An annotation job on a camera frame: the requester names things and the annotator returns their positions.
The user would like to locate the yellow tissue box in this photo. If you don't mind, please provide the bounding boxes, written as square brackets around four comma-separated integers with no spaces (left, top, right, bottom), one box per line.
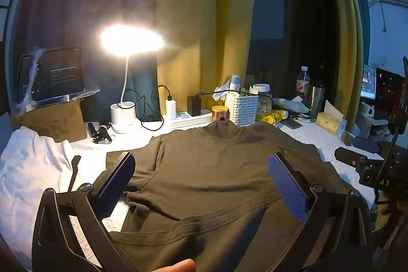
[315,100,347,135]

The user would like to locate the white perforated basket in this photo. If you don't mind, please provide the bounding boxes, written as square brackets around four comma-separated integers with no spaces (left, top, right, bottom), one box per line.
[225,92,259,126]

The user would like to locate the steel tumbler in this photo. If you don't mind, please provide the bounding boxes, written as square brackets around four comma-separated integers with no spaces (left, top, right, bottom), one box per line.
[306,81,326,121]

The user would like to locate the blue white crumpled cloth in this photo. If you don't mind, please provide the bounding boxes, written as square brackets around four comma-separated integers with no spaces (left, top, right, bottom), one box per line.
[213,74,243,101]

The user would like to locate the white desk lamp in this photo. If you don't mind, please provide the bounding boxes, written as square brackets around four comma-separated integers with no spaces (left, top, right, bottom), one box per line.
[100,24,164,134]

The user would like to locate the black strap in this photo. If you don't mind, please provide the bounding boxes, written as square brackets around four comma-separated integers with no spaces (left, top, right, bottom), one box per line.
[67,156,82,194]

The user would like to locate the narrow yellow curtain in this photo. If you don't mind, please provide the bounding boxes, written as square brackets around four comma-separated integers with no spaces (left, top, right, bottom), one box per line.
[320,0,364,123]

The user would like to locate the white textured bedspread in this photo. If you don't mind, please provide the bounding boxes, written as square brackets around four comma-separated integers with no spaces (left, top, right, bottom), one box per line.
[68,113,377,234]

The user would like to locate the yellow plastic bag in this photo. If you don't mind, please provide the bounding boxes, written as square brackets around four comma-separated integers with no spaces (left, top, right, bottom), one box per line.
[258,109,289,125]

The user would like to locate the wide yellow curtain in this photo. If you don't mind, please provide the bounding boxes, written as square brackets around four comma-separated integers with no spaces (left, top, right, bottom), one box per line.
[156,0,257,116]

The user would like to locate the white mug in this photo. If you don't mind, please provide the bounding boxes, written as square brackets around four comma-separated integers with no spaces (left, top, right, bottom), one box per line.
[360,102,375,118]

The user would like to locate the white charger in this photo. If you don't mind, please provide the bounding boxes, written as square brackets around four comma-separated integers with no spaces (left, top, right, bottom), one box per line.
[165,95,177,120]

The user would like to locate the crumpled clear plastic wrap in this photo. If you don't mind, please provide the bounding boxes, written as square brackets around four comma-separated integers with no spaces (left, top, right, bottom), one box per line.
[13,47,43,116]

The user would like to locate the white tablet stand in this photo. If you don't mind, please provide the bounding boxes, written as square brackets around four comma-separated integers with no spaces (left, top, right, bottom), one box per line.
[25,94,71,108]

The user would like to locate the clear water bottle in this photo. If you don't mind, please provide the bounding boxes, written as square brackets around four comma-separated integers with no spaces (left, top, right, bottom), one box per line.
[296,66,311,104]

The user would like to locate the white power strip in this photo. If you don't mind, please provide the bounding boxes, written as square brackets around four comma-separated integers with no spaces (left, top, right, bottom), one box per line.
[167,109,215,128]

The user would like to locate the white plastic bag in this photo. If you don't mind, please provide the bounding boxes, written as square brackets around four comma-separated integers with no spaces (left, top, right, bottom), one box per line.
[273,97,310,114]

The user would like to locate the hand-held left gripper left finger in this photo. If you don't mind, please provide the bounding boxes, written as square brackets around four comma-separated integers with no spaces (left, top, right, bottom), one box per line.
[32,151,136,272]

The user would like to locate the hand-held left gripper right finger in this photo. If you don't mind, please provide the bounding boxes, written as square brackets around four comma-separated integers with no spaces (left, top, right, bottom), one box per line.
[268,151,367,272]

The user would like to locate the black charger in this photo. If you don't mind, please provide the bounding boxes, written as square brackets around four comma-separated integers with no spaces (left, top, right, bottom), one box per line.
[187,95,202,117]

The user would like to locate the lit computer monitor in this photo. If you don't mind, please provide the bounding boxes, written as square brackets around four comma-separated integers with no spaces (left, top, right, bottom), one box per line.
[360,65,377,100]

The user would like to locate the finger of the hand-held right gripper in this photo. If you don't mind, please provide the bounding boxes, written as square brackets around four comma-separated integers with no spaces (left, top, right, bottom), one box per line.
[335,147,367,168]

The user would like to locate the dark smartphone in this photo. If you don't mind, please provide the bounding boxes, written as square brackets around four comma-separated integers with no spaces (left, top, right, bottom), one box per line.
[280,118,303,129]

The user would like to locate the round tin with orange lid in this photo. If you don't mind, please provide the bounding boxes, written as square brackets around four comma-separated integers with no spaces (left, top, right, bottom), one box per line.
[212,106,229,122]

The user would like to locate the person's left hand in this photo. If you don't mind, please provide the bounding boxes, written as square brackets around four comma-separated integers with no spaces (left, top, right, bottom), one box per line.
[150,259,196,272]

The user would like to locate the brown cardboard box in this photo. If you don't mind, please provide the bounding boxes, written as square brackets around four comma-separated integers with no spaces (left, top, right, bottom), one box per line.
[9,98,88,143]

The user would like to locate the translucent plastic sleeve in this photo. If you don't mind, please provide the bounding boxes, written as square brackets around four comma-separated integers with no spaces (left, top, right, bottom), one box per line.
[67,81,101,100]

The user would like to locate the dark brown shirt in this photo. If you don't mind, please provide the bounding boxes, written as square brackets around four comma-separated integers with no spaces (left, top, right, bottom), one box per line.
[106,121,375,272]

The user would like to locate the black tablet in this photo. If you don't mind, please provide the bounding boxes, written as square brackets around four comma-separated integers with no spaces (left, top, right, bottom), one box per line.
[17,47,85,102]

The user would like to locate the dark computer screen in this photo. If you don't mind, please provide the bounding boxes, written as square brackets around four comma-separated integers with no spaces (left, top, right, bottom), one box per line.
[375,68,406,107]

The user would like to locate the white crumpled garment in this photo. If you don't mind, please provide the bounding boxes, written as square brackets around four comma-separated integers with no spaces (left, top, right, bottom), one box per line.
[0,127,109,272]

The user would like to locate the small black clip gadgets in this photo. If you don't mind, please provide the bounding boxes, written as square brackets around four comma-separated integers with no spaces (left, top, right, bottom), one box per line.
[87,122,114,145]

